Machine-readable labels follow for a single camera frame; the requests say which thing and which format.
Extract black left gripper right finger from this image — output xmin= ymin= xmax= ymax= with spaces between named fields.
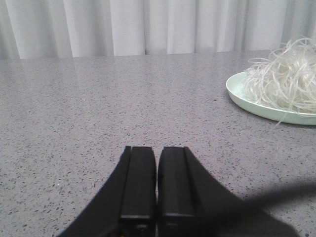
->
xmin=158 ymin=147 xmax=298 ymax=237

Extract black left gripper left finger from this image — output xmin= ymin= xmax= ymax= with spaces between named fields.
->
xmin=60 ymin=146 xmax=156 ymax=237

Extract white vermicelli noodle bundle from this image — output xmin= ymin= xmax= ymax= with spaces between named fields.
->
xmin=243 ymin=37 xmax=316 ymax=118

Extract light green plastic plate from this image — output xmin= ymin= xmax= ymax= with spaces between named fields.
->
xmin=226 ymin=72 xmax=316 ymax=126

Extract white pleated curtain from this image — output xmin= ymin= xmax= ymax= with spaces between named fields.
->
xmin=0 ymin=0 xmax=316 ymax=59

